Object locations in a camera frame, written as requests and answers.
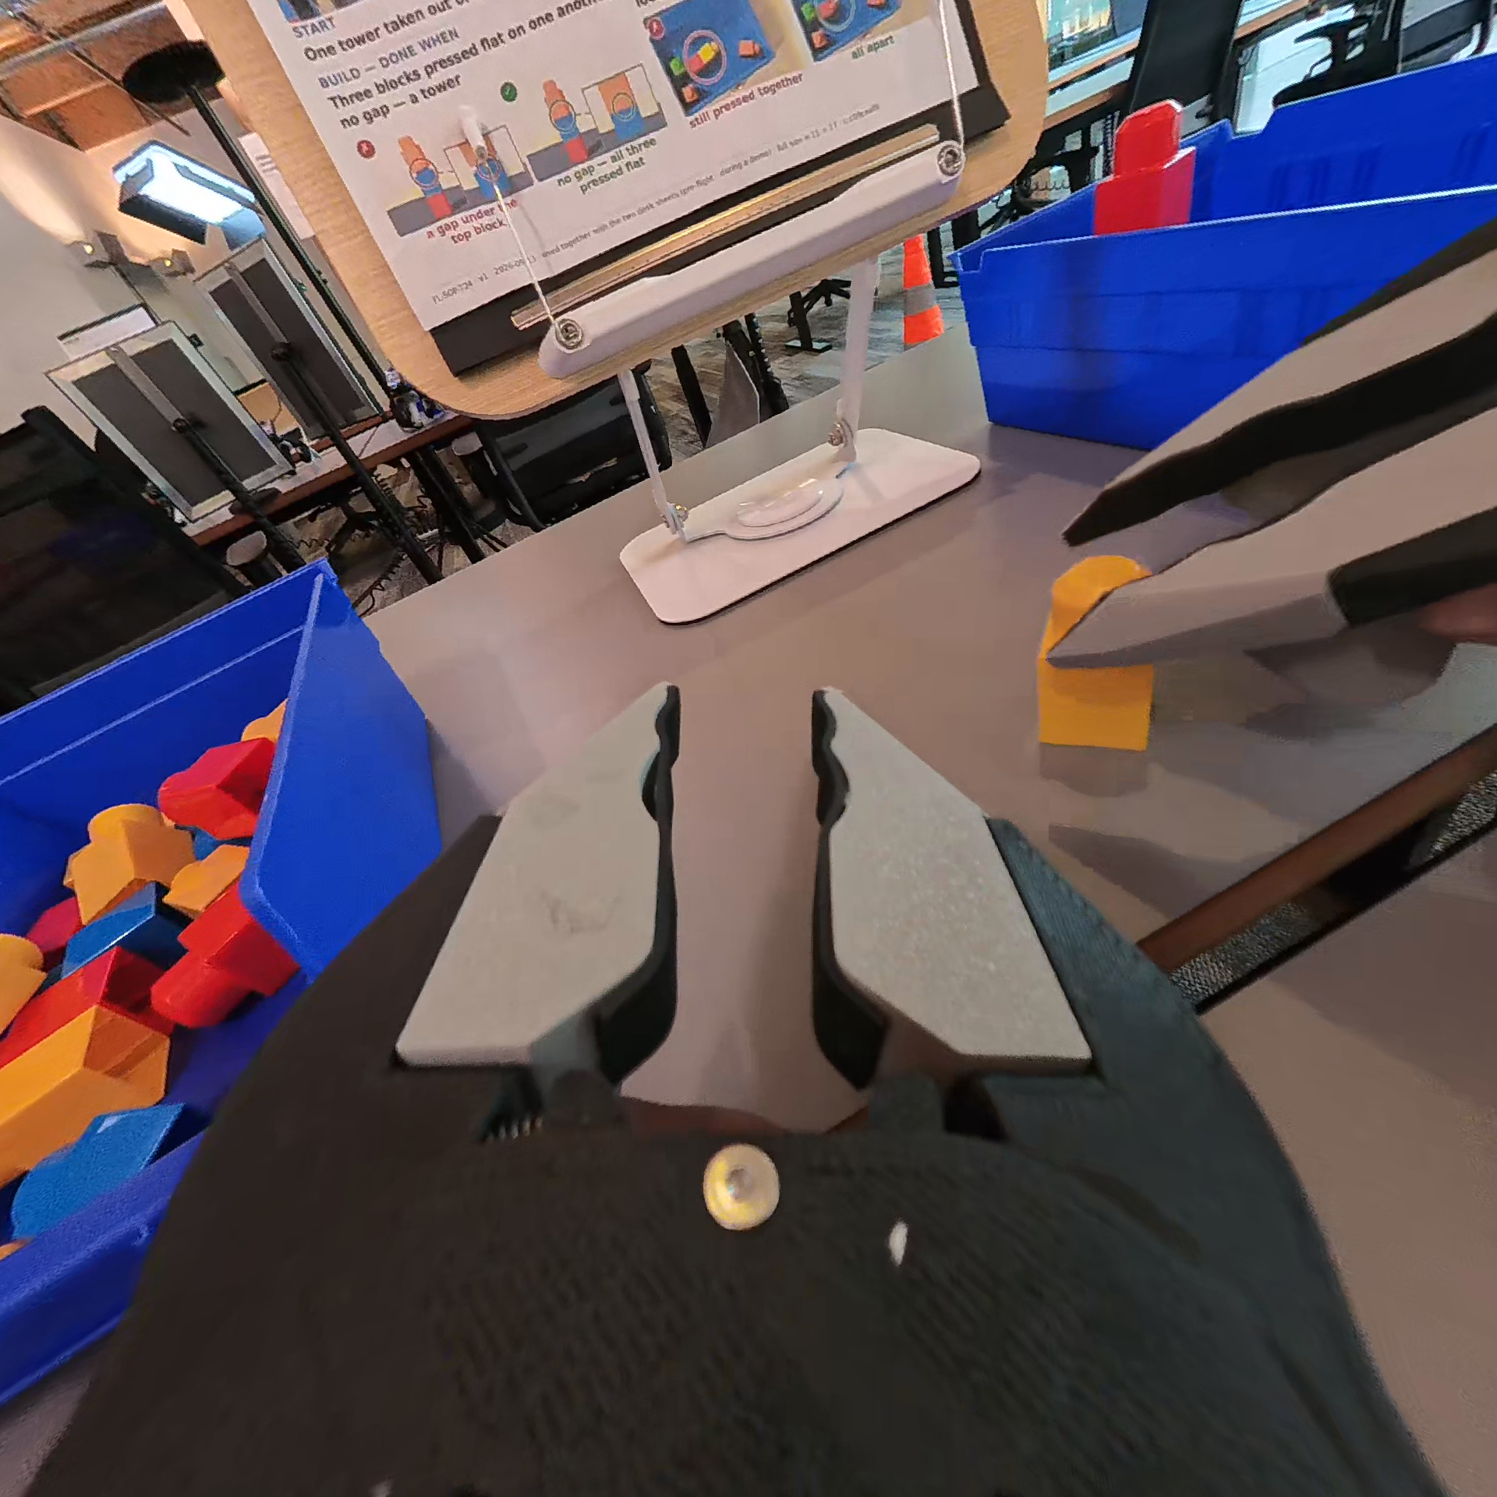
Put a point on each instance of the black floor lamp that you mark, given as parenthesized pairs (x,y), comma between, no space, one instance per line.
(172,73)

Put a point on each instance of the orange mega block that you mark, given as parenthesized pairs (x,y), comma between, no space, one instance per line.
(1089,715)

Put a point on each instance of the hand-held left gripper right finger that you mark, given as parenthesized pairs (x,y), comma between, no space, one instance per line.
(932,935)

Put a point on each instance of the pile of mega blocks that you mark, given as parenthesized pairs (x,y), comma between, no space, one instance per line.
(104,1053)

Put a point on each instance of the person's right hand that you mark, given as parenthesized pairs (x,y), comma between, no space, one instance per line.
(1467,620)

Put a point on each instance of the orange traffic cone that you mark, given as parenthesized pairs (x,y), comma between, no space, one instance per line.
(920,306)

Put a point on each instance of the printed instruction sheet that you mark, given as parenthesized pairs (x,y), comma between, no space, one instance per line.
(385,143)

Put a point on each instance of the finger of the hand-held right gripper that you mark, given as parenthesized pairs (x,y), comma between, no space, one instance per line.
(1229,594)
(1378,350)

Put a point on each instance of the black office chair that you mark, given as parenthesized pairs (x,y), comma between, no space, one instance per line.
(75,560)
(1191,46)
(1342,34)
(564,454)

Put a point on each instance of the grey framed panel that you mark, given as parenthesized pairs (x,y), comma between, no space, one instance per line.
(172,427)
(287,345)

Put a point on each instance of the studio light panel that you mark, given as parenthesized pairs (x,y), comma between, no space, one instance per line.
(172,184)

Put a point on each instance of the red mega block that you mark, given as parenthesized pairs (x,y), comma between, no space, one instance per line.
(1139,195)

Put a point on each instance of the blue plastic bin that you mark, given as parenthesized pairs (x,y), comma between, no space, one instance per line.
(1108,345)
(348,771)

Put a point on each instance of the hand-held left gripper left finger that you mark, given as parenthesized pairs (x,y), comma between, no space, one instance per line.
(548,920)

